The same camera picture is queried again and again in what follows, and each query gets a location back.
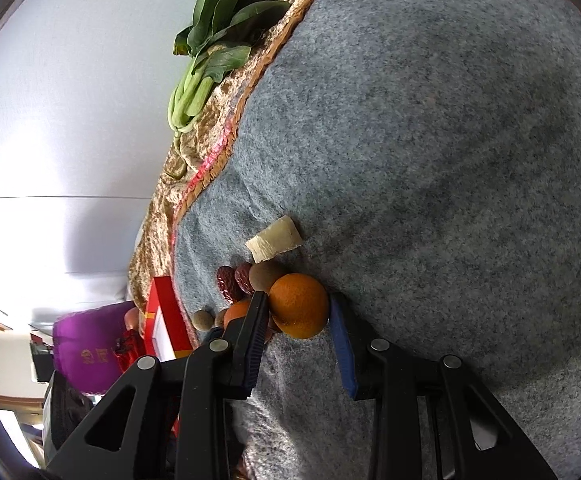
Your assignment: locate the brown kiwi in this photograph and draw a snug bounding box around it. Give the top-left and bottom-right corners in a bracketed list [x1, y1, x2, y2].
[248, 259, 287, 293]

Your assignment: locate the red date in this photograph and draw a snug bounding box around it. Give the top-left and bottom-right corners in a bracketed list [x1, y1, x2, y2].
[234, 262, 256, 293]
[216, 266, 244, 305]

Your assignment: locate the red box with white inside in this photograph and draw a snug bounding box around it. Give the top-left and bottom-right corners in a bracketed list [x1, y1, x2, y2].
[140, 276, 196, 433]

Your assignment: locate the gold velvet cloth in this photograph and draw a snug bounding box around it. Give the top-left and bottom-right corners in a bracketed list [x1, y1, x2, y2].
[128, 0, 351, 311]

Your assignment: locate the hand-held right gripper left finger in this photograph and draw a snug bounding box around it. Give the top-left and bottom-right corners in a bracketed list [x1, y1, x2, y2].
[45, 290, 271, 480]

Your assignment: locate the red drawstring pouch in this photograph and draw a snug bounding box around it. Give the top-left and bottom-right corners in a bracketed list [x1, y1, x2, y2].
[114, 330, 146, 373]

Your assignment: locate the green bok choy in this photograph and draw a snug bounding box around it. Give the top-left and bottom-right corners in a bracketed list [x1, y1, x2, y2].
[167, 0, 291, 135]

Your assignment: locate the purple bag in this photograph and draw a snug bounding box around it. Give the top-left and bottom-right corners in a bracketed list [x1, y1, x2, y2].
[53, 301, 138, 395]

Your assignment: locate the grey felt mat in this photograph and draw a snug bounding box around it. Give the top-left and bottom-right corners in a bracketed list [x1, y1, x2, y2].
[173, 0, 581, 480]

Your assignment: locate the orange mandarin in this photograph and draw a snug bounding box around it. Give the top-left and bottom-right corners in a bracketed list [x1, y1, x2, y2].
[269, 273, 330, 339]
[223, 299, 274, 343]

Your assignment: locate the pale sugarcane piece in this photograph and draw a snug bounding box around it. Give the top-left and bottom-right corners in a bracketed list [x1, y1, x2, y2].
[245, 215, 304, 264]

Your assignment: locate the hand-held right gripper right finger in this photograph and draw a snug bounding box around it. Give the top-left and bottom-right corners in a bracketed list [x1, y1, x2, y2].
[328, 292, 559, 480]

